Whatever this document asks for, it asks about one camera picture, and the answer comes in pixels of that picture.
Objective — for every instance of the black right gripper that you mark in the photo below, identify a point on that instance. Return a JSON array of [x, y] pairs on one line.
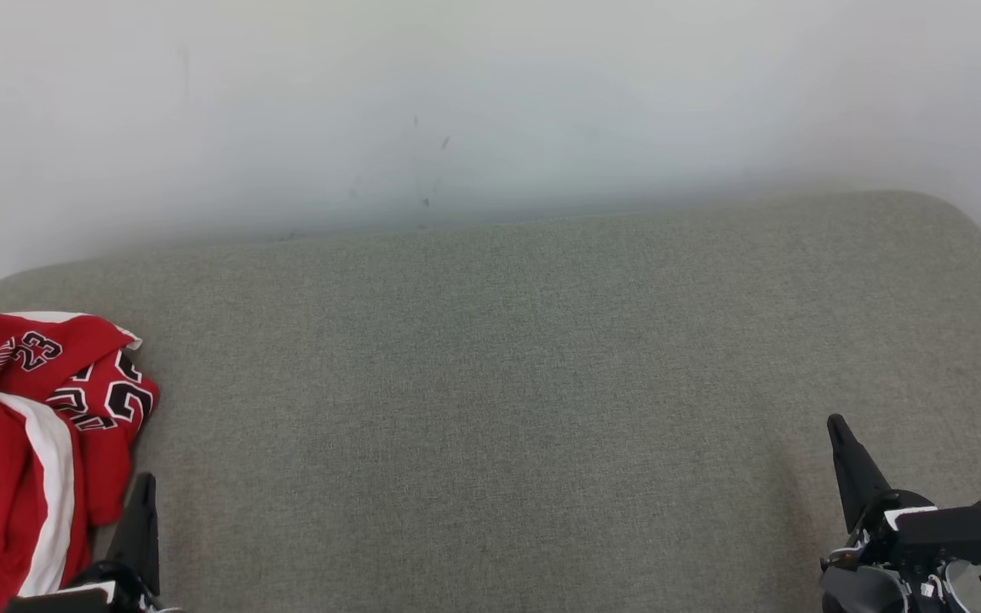
[[861, 587]]

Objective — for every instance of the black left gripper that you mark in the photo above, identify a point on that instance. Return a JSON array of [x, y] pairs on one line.
[[73, 600]]

